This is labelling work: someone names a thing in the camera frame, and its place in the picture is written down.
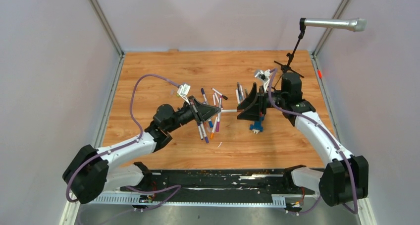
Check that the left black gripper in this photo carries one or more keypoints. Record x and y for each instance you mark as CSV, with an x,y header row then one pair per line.
x,y
198,110

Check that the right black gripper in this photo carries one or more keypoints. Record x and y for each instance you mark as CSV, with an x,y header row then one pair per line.
x,y
252,113

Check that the clear cap grey pen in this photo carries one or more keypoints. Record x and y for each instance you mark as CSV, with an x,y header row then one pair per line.
x,y
240,98

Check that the purple cap marker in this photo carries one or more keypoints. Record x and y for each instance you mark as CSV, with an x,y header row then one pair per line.
x,y
219,114

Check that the purple tip white marker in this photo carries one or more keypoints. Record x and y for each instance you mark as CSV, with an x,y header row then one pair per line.
x,y
206,137

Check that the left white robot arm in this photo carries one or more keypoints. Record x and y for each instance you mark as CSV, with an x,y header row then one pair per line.
x,y
93,171

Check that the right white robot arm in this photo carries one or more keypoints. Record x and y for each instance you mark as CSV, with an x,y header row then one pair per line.
x,y
345,176

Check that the brown cap marker horizontal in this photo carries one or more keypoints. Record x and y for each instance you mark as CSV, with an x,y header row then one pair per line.
x,y
229,111

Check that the blue red toy robot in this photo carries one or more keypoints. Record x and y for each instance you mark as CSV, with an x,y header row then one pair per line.
x,y
257,126

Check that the orange cap marker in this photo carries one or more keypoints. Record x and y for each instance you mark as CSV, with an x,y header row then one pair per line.
x,y
213,130

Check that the black microphone tripod stand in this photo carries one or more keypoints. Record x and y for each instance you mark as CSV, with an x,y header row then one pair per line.
x,y
286,67

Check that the silver microphone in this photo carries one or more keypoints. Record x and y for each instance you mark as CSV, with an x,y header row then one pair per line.
x,y
354,25

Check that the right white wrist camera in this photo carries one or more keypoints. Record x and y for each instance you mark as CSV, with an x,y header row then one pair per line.
x,y
264,77

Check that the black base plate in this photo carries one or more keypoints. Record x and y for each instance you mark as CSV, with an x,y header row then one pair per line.
x,y
221,185

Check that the grey slotted cable duct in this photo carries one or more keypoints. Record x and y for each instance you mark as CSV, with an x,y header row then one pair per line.
x,y
137,200

